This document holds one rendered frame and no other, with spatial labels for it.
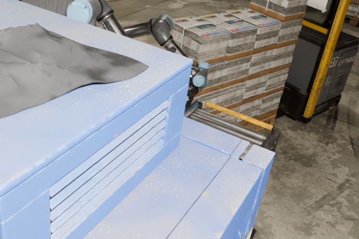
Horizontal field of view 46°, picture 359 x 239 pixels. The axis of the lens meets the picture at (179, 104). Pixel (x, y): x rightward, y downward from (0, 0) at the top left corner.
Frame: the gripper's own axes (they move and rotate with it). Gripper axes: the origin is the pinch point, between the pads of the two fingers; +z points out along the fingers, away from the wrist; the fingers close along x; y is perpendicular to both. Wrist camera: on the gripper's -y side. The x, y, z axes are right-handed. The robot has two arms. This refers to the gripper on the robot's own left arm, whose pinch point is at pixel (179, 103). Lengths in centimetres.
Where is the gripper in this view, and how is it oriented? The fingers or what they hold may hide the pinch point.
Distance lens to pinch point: 262.6
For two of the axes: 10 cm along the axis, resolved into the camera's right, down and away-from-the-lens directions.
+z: -4.7, 3.9, -7.9
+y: 1.3, -8.6, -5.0
